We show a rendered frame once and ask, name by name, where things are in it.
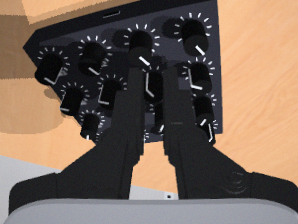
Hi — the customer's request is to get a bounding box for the black knob box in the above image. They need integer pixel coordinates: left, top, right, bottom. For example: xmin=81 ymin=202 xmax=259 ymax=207
xmin=22 ymin=0 xmax=223 ymax=149

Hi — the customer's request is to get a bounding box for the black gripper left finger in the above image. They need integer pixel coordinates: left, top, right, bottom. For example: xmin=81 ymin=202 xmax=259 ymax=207
xmin=8 ymin=67 xmax=145 ymax=216

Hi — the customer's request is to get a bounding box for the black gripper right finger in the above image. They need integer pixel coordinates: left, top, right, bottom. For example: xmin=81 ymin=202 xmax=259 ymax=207
xmin=163 ymin=67 xmax=298 ymax=213

